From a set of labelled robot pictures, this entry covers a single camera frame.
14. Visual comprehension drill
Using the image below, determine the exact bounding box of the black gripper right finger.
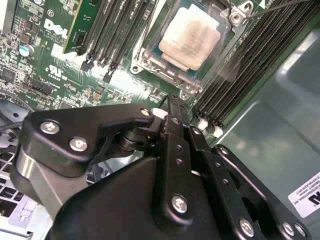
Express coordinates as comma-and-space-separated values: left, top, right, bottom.
186, 125, 313, 240

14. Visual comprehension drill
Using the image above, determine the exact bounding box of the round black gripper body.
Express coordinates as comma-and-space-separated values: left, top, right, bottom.
51, 154, 259, 240

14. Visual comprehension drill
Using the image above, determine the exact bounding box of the thin wire locking lever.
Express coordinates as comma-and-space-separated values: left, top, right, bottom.
133, 29, 148, 68
246, 1, 297, 19

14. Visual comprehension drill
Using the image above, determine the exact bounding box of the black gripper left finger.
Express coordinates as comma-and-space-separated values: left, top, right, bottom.
9, 93, 198, 232

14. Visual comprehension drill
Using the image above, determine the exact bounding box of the metal socket cover frame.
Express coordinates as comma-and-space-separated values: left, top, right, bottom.
136, 0, 238, 88

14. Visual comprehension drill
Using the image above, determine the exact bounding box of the silver topped CPU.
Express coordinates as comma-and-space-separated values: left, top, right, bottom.
157, 6, 223, 77

